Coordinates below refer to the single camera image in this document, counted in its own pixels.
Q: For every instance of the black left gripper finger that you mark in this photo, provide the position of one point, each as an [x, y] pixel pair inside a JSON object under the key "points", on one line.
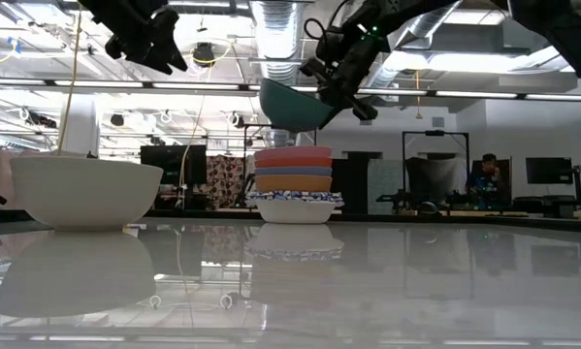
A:
{"points": [[156, 62], [173, 51]]}

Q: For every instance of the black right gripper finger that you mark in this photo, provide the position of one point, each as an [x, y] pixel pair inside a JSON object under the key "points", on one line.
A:
{"points": [[339, 114]]}

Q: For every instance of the green plastic bowl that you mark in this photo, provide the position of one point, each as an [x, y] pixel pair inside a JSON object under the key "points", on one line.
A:
{"points": [[290, 106]]}

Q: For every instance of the pink plastic bowl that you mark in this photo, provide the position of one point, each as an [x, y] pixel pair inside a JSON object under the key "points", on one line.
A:
{"points": [[292, 152]]}

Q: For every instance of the red plastic bowl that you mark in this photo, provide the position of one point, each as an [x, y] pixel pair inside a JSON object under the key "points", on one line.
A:
{"points": [[292, 163]]}

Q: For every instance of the blue plastic bowl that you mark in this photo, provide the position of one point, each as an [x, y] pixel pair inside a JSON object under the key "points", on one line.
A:
{"points": [[292, 171]]}

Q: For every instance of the blue patterned paper bowl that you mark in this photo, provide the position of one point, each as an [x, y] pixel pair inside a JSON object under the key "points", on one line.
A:
{"points": [[319, 193], [295, 213], [270, 199]]}

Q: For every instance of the orange plastic bowl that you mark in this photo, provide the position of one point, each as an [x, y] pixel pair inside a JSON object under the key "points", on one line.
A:
{"points": [[292, 183]]}

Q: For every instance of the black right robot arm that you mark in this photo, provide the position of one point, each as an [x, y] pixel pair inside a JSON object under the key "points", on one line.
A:
{"points": [[561, 29]]}

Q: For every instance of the black cabinet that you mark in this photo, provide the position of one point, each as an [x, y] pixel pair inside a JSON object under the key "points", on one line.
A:
{"points": [[350, 184]]}

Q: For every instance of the large black screen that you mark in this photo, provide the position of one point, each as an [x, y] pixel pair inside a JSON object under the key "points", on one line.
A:
{"points": [[173, 165]]}

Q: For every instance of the floral patterned cloth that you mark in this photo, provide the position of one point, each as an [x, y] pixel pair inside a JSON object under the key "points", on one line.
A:
{"points": [[224, 181]]}

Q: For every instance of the cream white plastic bowl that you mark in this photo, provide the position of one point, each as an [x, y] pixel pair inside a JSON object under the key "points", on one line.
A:
{"points": [[86, 194]]}

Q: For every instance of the person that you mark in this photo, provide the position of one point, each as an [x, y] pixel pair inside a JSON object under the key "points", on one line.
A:
{"points": [[486, 181]]}

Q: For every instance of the white glossy table sheet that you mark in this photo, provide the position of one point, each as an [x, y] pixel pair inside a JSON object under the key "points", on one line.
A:
{"points": [[416, 291]]}

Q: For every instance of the small black computer monitor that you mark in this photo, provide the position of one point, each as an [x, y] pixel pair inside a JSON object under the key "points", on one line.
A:
{"points": [[549, 170]]}

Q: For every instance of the black ceiling camera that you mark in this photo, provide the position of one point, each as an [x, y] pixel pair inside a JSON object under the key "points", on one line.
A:
{"points": [[203, 53]]}

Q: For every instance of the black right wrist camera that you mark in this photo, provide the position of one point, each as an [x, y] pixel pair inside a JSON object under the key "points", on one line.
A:
{"points": [[330, 43]]}

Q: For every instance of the silver smooth ventilation duct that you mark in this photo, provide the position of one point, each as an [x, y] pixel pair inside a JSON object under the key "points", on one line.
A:
{"points": [[426, 26]]}

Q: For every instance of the silver ribbed ventilation duct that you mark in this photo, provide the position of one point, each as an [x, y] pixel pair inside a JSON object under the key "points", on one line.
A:
{"points": [[280, 34]]}

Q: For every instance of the black tubular stand frame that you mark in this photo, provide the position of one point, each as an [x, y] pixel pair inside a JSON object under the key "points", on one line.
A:
{"points": [[435, 132]]}

